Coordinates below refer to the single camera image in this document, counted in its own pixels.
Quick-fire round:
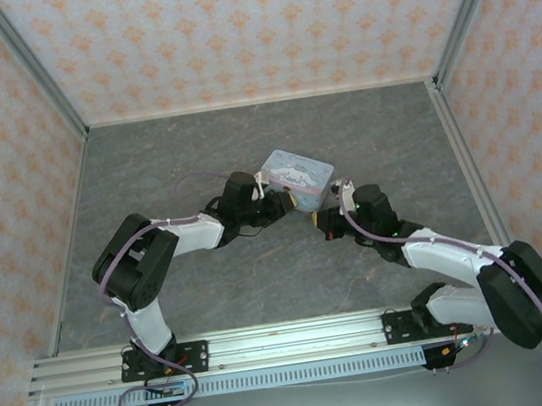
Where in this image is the long aluminium mounting rail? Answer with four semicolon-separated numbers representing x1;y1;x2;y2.
23;296;497;400

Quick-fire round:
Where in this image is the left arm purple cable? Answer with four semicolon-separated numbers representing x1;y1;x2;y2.
81;166;265;406

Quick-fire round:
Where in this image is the thin aluminium side strip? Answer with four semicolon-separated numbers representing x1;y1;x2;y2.
19;137;118;357

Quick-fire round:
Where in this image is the small blue circuit board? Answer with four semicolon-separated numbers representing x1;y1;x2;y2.
144;379;188;401

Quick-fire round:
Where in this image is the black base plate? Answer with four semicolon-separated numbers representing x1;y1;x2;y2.
380;300;475;347
117;339;213;384

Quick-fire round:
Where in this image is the aluminium frame post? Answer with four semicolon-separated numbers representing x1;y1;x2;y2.
423;0;532;90
0;0;92;154

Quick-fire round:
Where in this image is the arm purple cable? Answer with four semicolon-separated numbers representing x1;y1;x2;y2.
81;166;265;406
335;151;542;383

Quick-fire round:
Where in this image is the slotted grey cable duct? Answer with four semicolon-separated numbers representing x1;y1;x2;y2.
50;346;429;406

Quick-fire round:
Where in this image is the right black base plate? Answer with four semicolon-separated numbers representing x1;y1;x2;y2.
380;300;475;347

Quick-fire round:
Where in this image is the aluminium side rail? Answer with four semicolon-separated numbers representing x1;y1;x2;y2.
424;71;513;255

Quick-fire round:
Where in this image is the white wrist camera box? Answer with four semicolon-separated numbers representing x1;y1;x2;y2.
252;170;274;200
330;176;358;215

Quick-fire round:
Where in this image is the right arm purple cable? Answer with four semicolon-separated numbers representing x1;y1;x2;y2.
335;151;542;383

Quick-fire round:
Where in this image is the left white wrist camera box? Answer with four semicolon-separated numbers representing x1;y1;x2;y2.
252;170;274;200

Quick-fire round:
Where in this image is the pale blue cartoon tin box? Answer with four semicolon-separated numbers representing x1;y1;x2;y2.
256;141;341;219

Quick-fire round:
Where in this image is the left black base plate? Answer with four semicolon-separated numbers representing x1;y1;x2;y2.
117;339;213;384

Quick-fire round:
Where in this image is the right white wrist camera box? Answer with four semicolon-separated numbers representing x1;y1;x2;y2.
330;176;358;215

